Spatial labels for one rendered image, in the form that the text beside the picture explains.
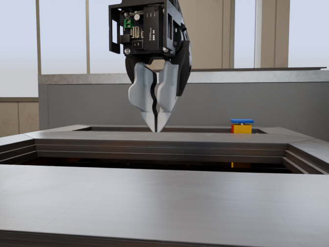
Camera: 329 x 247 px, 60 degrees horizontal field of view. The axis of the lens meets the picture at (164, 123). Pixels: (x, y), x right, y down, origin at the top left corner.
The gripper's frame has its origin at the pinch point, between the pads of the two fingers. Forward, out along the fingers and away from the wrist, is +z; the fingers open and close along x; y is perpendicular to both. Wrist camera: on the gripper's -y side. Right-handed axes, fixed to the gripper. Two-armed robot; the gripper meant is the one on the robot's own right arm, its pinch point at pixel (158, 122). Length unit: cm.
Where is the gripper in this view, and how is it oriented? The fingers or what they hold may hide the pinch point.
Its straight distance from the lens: 39.1
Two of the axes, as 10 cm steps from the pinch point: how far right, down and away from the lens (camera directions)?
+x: 9.5, 0.2, -3.2
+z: 0.0, 10.0, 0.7
